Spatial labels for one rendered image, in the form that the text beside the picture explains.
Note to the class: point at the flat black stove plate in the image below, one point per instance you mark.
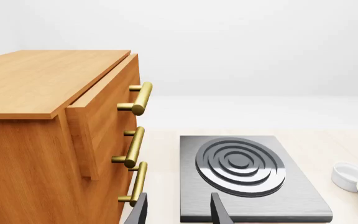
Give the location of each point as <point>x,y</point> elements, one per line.
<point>244,177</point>

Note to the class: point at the wooden cabinet drawer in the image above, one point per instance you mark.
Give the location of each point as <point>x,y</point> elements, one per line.
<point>104,112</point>

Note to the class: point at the wooden cabinet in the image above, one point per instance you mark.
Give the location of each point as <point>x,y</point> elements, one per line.
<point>26,140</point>

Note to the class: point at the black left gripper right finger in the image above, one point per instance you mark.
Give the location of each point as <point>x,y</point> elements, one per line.
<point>218,213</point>

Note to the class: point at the white ramekin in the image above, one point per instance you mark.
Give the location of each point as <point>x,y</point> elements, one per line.
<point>348,176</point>

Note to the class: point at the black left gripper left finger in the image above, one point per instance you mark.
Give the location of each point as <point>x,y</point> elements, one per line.
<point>138,212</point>

